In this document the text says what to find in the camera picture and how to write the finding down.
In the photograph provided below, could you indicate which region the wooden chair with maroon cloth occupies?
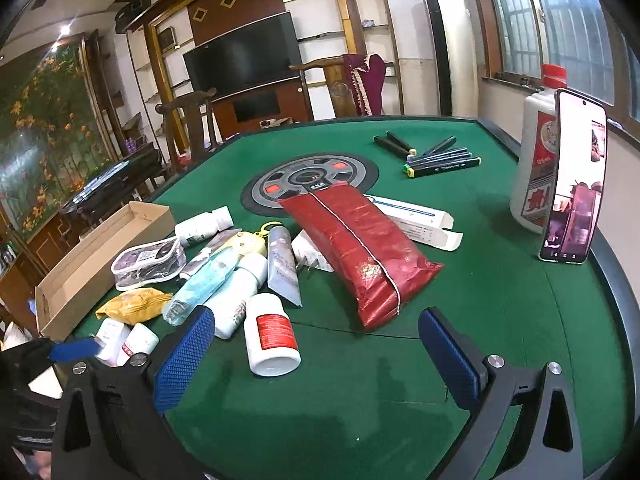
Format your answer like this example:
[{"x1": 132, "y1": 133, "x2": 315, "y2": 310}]
[{"x1": 288, "y1": 54, "x2": 371, "y2": 118}]

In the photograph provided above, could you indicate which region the silver floral hand cream tube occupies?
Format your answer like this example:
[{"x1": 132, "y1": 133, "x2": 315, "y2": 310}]
[{"x1": 179, "y1": 229, "x2": 241, "y2": 282}]

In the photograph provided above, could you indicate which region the yellow snack packet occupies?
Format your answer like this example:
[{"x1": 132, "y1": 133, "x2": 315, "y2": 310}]
[{"x1": 96, "y1": 287, "x2": 172, "y2": 325}]

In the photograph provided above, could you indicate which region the clear pink cosmetic pouch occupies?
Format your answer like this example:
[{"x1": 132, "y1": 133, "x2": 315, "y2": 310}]
[{"x1": 111, "y1": 236, "x2": 186, "y2": 292}]

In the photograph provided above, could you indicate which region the red foil pouch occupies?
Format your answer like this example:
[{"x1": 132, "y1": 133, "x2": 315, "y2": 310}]
[{"x1": 279, "y1": 182, "x2": 442, "y2": 330}]

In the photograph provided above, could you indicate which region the silver pink cream tube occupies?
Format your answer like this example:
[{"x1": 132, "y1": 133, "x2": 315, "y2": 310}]
[{"x1": 267, "y1": 224, "x2": 303, "y2": 308}]

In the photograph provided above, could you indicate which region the white liquor bottle red cap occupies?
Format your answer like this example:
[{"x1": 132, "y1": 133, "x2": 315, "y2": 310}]
[{"x1": 510, "y1": 64, "x2": 567, "y2": 234}]

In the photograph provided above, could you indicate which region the black marker dark cap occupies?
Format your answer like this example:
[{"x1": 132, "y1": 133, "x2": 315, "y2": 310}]
[{"x1": 406, "y1": 148, "x2": 470, "y2": 162}]

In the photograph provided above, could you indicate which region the light blue tissue pack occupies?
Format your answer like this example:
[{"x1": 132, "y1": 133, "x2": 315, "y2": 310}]
[{"x1": 162, "y1": 247, "x2": 240, "y2": 326}]

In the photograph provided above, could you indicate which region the black flat television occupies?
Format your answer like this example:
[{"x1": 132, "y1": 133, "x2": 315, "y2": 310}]
[{"x1": 183, "y1": 12, "x2": 302, "y2": 96}]

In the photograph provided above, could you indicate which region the small white jar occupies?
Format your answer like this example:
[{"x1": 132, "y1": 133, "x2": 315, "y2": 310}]
[{"x1": 116, "y1": 323, "x2": 160, "y2": 366}]

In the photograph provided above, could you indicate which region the white bottle red label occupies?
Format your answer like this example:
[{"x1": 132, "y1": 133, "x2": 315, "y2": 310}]
[{"x1": 243, "y1": 294, "x2": 302, "y2": 377}]

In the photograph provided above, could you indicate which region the round grey table centre panel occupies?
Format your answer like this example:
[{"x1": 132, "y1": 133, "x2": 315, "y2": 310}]
[{"x1": 240, "y1": 153, "x2": 380, "y2": 218}]

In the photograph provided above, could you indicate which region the brown cardboard box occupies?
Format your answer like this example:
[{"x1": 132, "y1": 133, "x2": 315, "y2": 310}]
[{"x1": 35, "y1": 202, "x2": 175, "y2": 341}]

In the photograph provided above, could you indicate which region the white blue toothpaste box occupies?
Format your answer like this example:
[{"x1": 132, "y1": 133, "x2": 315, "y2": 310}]
[{"x1": 367, "y1": 195, "x2": 463, "y2": 252}]

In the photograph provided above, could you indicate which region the smartphone standing upright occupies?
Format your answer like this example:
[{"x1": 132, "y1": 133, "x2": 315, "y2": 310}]
[{"x1": 538, "y1": 89, "x2": 608, "y2": 264}]

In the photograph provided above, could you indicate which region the white tower air conditioner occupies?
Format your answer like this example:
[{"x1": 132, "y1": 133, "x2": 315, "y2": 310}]
[{"x1": 423, "y1": 0, "x2": 480, "y2": 118}]

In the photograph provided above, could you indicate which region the wooden chair left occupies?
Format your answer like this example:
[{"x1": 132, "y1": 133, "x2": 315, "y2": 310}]
[{"x1": 155, "y1": 88, "x2": 219, "y2": 174}]

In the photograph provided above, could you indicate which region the yellow keychain case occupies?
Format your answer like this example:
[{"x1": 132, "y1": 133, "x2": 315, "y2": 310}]
[{"x1": 224, "y1": 221, "x2": 282, "y2": 258}]

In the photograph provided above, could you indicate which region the white plastic bottle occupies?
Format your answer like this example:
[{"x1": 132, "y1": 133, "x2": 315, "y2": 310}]
[{"x1": 205, "y1": 252, "x2": 268, "y2": 340}]

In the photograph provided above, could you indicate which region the white bottle green label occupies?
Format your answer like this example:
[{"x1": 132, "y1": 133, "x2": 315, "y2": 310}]
[{"x1": 175, "y1": 206, "x2": 233, "y2": 248}]

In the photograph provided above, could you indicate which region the blue pen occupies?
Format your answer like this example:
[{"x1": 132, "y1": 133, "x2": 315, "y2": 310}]
[{"x1": 423, "y1": 136, "x2": 457, "y2": 157}]

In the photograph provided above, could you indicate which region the black marker beige cap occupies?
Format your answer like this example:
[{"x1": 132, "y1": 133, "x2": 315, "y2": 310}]
[{"x1": 386, "y1": 131, "x2": 418, "y2": 157}]

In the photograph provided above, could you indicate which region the black marker grey cap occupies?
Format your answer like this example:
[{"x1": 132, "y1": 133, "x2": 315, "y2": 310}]
[{"x1": 373, "y1": 136, "x2": 410, "y2": 160}]

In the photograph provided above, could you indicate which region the black marker green cap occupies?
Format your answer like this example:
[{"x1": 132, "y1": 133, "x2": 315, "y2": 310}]
[{"x1": 406, "y1": 150, "x2": 473, "y2": 167}]

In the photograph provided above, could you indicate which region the white power adapter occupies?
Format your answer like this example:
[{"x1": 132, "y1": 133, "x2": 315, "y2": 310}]
[{"x1": 292, "y1": 231, "x2": 333, "y2": 273}]

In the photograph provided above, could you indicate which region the maroon cloth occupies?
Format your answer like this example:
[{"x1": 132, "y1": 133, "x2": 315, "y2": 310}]
[{"x1": 342, "y1": 53, "x2": 386, "y2": 116}]

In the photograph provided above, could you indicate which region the black marker yellow cap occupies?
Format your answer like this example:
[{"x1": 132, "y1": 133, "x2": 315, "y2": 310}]
[{"x1": 404, "y1": 156, "x2": 482, "y2": 179}]

